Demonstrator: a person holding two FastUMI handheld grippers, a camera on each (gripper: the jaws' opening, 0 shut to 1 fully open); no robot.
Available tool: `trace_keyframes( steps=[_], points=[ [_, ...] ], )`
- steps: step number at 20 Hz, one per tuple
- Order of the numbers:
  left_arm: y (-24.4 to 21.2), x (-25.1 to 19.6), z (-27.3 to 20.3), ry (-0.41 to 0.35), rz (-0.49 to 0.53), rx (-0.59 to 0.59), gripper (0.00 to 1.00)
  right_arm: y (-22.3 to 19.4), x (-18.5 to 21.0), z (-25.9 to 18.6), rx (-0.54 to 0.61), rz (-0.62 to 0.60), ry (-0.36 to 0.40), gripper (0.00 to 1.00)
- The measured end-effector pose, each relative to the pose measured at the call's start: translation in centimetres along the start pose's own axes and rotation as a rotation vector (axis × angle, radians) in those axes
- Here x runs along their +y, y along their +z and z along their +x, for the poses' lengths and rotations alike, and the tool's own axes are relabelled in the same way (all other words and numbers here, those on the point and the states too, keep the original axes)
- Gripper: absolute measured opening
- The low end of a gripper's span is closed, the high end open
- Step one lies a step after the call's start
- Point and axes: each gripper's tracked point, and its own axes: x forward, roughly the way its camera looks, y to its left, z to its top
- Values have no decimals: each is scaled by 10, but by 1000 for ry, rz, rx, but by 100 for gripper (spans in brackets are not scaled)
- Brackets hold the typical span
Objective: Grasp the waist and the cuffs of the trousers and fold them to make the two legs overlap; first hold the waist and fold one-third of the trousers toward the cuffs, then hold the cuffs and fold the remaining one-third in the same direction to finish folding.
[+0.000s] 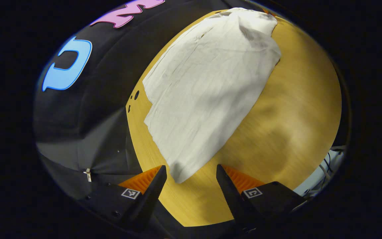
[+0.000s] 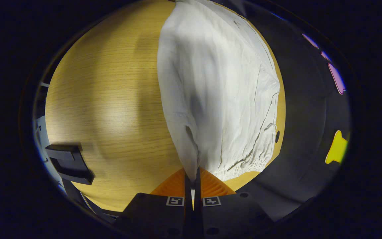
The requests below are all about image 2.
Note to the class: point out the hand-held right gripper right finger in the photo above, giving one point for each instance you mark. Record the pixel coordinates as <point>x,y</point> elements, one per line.
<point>198,212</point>

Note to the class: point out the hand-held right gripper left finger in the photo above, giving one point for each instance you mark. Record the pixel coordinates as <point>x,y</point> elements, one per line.
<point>187,202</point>

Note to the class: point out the white jeans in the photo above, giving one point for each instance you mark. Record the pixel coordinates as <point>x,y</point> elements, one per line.
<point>217,83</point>

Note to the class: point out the black backdrop cloth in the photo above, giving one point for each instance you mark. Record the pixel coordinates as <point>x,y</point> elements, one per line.
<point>303,132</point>

